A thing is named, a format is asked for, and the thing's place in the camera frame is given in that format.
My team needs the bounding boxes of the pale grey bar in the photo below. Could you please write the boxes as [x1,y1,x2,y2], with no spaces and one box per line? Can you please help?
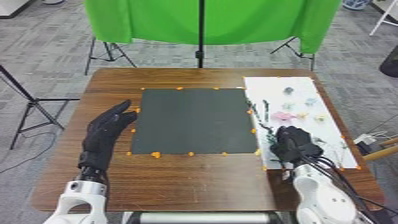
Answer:
[123,211,286,224]

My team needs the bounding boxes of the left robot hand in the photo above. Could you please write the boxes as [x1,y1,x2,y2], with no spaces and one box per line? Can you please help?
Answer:
[78,99,141,174]

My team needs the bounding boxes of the dark mat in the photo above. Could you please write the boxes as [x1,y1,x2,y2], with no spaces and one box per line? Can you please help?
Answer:
[130,87,261,155]

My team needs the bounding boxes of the white sheet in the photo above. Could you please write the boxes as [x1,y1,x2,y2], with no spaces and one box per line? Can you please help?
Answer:
[242,76,363,171]

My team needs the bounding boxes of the black stand pole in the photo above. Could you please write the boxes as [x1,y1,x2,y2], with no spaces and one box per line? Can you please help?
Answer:
[194,0,208,69]

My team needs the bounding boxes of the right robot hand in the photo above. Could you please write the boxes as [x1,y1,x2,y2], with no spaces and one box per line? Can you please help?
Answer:
[268,125,327,165]

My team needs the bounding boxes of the black tripod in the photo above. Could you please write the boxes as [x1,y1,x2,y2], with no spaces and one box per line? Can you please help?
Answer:
[268,35,318,72]
[82,37,139,76]
[0,64,82,151]

